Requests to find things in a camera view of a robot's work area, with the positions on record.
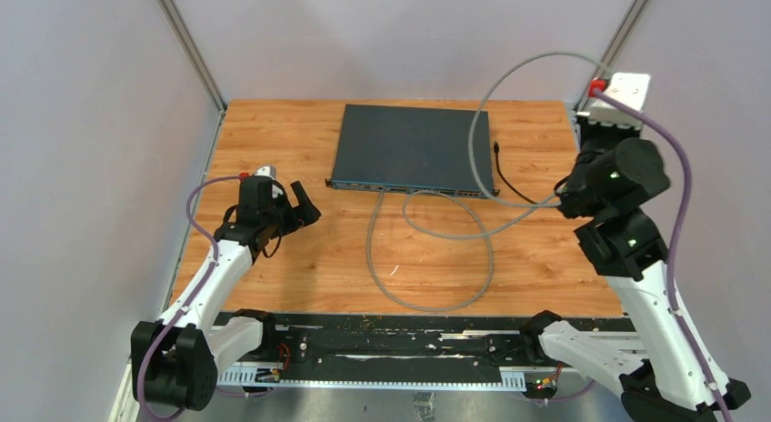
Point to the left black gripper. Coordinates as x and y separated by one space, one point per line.
298 216

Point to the dark blue network switch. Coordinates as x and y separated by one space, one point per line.
401 149

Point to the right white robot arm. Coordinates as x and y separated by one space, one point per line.
615 173

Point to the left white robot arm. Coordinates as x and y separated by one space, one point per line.
177 358

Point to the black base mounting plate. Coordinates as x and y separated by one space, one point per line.
448 323

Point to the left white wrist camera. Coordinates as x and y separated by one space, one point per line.
268 172

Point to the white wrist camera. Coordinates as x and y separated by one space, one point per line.
268 172
629 89

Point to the left aluminium corner post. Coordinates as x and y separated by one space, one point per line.
185 39

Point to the aluminium corner post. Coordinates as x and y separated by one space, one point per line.
626 28
185 39

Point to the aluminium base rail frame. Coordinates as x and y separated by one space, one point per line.
410 359

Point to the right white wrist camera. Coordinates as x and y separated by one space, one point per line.
629 89

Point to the right aluminium corner post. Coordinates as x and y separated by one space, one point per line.
626 28

